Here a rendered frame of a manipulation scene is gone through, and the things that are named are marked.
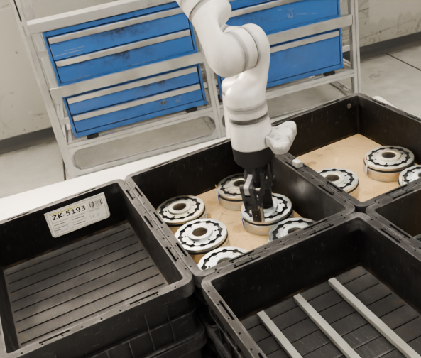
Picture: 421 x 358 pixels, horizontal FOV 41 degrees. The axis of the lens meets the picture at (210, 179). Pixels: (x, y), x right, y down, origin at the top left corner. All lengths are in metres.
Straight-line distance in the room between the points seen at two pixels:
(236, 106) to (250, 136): 0.06
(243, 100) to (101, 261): 0.43
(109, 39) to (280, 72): 0.93
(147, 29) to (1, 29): 1.15
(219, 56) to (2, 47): 2.95
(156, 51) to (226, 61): 2.05
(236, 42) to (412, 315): 0.50
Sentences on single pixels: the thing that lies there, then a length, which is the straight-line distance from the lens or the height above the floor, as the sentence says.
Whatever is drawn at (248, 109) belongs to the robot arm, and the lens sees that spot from 0.96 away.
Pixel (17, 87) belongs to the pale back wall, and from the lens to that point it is 3.85.
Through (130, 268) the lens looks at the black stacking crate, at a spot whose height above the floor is 0.83.
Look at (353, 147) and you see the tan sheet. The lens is 1.38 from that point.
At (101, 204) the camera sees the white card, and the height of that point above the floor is 0.89.
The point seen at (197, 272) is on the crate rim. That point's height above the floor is 0.93.
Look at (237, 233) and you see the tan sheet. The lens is 1.12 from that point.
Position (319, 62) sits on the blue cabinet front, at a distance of 3.24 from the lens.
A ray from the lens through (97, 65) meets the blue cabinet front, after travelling 2.93.
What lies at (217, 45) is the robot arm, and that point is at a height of 1.22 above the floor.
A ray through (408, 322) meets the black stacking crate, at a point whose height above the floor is 0.83.
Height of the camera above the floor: 1.48
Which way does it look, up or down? 29 degrees down
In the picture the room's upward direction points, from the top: 11 degrees counter-clockwise
